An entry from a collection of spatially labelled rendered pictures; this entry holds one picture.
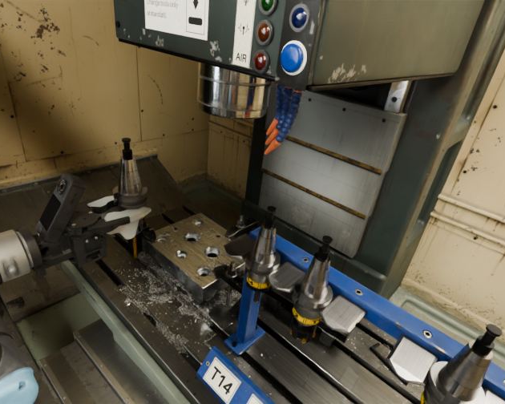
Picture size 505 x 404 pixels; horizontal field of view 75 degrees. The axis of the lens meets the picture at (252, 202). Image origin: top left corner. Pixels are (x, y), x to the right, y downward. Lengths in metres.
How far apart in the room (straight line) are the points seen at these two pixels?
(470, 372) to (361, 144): 0.73
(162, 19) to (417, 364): 0.63
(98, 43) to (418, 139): 1.33
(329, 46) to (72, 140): 1.46
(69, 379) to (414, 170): 1.12
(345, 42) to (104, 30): 1.38
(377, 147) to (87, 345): 1.02
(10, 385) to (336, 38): 0.57
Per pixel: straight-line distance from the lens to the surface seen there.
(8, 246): 0.62
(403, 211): 1.13
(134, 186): 0.65
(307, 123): 1.17
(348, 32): 0.44
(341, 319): 0.55
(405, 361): 0.54
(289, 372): 0.86
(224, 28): 0.49
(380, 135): 1.05
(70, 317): 1.38
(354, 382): 0.89
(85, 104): 1.71
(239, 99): 0.70
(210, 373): 0.80
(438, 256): 1.57
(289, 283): 0.58
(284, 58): 0.41
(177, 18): 0.57
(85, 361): 1.12
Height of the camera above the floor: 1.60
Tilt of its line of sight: 29 degrees down
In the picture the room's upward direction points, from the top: 7 degrees clockwise
